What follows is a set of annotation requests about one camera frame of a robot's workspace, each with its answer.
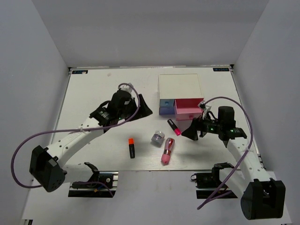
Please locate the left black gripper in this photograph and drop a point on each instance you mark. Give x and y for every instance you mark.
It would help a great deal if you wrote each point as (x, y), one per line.
(144, 110)

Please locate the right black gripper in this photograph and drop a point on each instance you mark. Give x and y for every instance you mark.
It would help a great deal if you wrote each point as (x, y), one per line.
(198, 124)

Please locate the wide blue bottom drawer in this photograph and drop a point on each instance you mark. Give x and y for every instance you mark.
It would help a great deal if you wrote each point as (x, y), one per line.
(166, 111)

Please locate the small light blue drawer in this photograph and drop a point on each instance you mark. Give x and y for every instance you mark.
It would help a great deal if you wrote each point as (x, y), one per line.
(166, 102)

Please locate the pink drawer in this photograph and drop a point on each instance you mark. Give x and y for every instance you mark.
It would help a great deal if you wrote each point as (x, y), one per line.
(187, 108)

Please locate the clear jar of paperclips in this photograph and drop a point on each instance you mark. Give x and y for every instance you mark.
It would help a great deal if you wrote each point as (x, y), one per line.
(158, 138)

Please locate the white drawer organizer box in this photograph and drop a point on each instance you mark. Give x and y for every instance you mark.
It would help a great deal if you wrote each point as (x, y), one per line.
(177, 86)

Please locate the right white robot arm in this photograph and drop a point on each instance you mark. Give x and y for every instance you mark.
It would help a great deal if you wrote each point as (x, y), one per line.
(261, 196)

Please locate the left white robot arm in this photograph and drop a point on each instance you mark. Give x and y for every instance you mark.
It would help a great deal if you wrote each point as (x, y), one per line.
(49, 165)

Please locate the pink cap highlighter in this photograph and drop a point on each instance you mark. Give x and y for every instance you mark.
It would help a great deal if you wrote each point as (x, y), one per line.
(174, 127)

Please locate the orange cap highlighter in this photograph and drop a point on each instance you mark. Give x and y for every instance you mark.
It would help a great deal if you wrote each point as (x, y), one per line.
(131, 145)

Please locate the right corner label sticker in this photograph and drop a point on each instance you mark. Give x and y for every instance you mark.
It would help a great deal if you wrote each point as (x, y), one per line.
(221, 69)

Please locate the corner label sticker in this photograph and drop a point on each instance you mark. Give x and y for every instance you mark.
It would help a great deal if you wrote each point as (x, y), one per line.
(221, 69)
(79, 71)

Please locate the left corner label sticker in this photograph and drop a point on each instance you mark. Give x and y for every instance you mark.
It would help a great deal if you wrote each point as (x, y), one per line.
(79, 71)

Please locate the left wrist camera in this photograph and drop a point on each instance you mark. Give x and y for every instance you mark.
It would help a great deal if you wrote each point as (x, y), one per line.
(128, 87)

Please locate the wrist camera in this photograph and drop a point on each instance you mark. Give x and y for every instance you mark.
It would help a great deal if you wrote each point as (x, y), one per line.
(128, 87)
(205, 108)

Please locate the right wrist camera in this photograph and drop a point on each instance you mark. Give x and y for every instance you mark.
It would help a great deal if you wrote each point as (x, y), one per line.
(205, 108)

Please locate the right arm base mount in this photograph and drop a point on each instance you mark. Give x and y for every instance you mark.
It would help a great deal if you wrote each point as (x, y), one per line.
(205, 185)

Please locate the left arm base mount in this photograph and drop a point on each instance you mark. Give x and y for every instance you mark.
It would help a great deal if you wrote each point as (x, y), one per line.
(100, 185)

